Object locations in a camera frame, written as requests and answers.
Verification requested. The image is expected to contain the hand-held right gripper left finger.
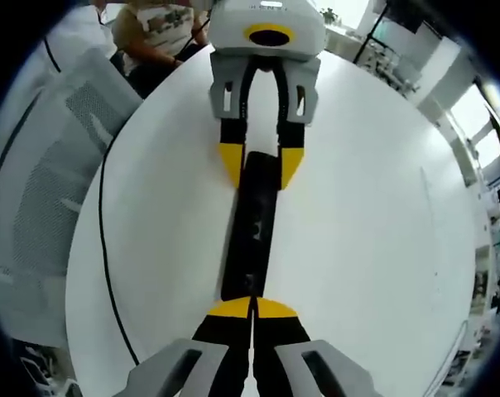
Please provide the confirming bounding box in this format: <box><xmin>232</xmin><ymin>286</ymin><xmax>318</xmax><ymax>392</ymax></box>
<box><xmin>127</xmin><ymin>295</ymin><xmax>256</xmax><ymax>397</ymax></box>

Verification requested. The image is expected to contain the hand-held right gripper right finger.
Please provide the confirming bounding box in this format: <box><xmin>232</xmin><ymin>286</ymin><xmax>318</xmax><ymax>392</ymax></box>
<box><xmin>253</xmin><ymin>295</ymin><xmax>384</xmax><ymax>397</ymax></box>

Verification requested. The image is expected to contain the black remote control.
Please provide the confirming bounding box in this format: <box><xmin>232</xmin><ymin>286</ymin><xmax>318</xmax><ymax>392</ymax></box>
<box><xmin>220</xmin><ymin>151</ymin><xmax>283</xmax><ymax>301</ymax></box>

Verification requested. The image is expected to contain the person's torso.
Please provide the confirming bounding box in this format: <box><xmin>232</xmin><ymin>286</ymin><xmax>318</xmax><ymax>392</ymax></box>
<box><xmin>111</xmin><ymin>0</ymin><xmax>213</xmax><ymax>99</ymax></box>

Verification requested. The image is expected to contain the black metal equipment rack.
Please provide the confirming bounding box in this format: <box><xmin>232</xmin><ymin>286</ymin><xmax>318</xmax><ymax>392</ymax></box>
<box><xmin>353</xmin><ymin>6</ymin><xmax>427</xmax><ymax>98</ymax></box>

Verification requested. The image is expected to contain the grey mesh office chair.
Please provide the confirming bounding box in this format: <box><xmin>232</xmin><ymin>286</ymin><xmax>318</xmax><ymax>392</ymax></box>
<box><xmin>0</xmin><ymin>47</ymin><xmax>146</xmax><ymax>348</ymax></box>

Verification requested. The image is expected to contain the thin black chest cable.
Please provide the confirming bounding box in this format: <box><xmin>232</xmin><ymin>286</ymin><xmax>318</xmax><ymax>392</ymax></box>
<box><xmin>178</xmin><ymin>7</ymin><xmax>213</xmax><ymax>64</ymax></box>

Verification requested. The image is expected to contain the thick black cable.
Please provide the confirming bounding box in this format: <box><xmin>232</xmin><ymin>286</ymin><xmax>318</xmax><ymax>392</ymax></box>
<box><xmin>99</xmin><ymin>152</ymin><xmax>142</xmax><ymax>367</ymax></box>

